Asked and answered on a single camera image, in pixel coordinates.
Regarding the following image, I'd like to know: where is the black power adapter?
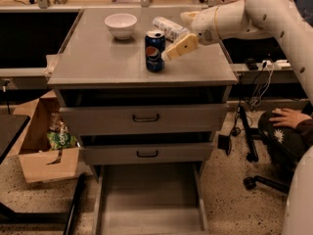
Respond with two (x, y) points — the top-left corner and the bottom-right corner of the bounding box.
(217, 134), (231, 156)

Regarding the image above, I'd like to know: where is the grey middle drawer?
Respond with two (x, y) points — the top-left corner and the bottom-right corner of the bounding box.
(80, 142), (213, 165)

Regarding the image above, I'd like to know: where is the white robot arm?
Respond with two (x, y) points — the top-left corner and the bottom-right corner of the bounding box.
(161, 0), (313, 235)

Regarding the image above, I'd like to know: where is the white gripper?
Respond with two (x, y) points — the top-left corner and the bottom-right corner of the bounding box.
(161, 7), (219, 61)

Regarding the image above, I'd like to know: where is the clear plastic water bottle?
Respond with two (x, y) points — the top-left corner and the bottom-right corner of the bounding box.
(152, 17), (189, 42)

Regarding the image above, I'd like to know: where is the brown cardboard box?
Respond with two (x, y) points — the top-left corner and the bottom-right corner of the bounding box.
(11, 91), (79, 183)

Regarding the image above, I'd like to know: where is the grey open bottom drawer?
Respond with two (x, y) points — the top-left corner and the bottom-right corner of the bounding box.
(92, 163), (208, 235)

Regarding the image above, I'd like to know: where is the green snack bag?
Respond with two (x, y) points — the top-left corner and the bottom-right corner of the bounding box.
(47, 131), (76, 150)

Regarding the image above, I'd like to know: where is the person's hand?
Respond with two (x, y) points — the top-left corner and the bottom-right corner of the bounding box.
(269, 108), (311, 128)

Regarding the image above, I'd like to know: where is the black office chair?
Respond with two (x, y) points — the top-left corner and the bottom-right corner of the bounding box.
(257, 110), (313, 179)

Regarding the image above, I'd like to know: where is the black desk leg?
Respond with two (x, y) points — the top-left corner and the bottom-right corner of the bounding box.
(240, 106), (258, 163)

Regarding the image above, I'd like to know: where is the white ceramic bowl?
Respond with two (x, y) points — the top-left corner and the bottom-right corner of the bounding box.
(105, 13), (137, 40)

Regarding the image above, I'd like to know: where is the grey top drawer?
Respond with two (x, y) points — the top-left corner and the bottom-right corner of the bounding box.
(61, 104), (228, 136)

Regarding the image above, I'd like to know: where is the white power strip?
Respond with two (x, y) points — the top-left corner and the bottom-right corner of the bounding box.
(262, 60), (291, 71)

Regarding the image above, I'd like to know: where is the blue pepsi can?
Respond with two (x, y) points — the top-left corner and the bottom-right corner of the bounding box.
(145, 29), (165, 72)

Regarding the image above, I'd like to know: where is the black laptop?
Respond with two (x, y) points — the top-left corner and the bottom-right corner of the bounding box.
(293, 0), (313, 26)

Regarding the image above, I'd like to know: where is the grey drawer cabinet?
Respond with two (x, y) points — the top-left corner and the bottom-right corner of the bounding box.
(47, 6), (238, 181)

